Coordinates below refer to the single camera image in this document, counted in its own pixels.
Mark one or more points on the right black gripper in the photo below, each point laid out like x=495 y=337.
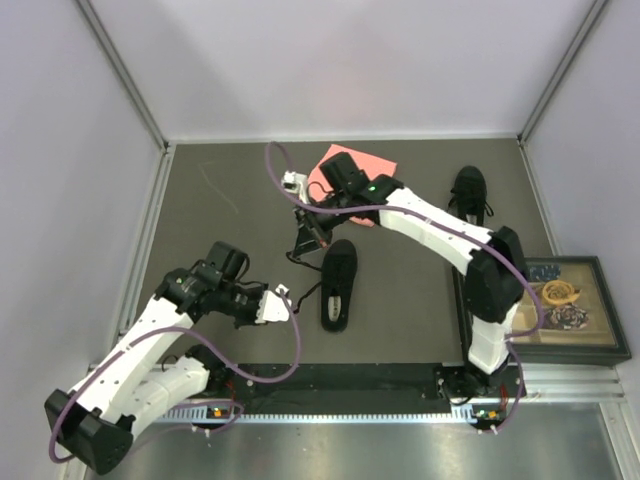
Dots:
x=307 y=237

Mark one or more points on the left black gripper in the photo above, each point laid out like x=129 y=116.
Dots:
x=251 y=319

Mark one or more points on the black sneaker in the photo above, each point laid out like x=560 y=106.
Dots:
x=338 y=272
x=469 y=196

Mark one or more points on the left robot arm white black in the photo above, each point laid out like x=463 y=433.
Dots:
x=161 y=361

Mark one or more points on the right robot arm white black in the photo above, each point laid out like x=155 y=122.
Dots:
x=491 y=262

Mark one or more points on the pink folded cloth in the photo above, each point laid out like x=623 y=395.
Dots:
x=318 y=186

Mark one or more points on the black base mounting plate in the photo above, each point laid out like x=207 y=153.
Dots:
x=341 y=389

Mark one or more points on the dark framed compartment box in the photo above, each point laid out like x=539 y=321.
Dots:
x=581 y=325

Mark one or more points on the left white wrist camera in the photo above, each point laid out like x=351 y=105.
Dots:
x=274 y=306

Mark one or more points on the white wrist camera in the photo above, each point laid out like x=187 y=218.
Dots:
x=294 y=182
x=274 y=306

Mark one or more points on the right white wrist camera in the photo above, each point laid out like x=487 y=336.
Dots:
x=294 y=182

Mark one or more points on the aluminium frame rail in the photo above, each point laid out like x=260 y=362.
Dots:
x=550 y=385

